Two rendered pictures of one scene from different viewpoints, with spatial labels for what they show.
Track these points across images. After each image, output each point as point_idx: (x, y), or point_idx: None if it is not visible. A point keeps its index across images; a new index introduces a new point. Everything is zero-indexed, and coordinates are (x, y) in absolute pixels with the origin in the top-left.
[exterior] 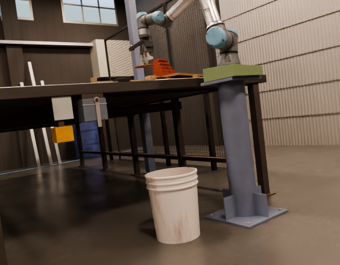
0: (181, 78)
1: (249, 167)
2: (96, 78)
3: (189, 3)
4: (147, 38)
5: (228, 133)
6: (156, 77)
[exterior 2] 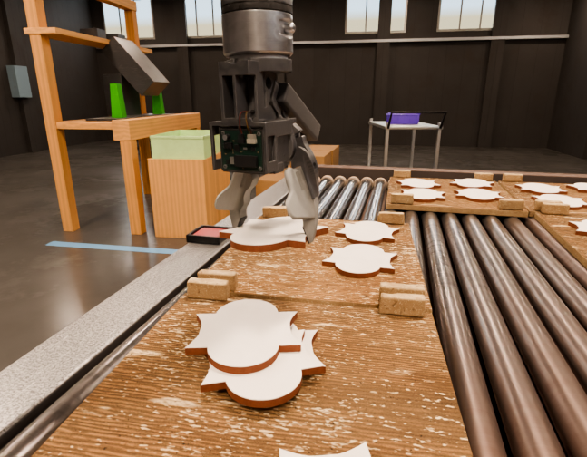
0: (54, 335)
1: None
2: (262, 210)
3: None
4: (241, 76)
5: None
6: (225, 306)
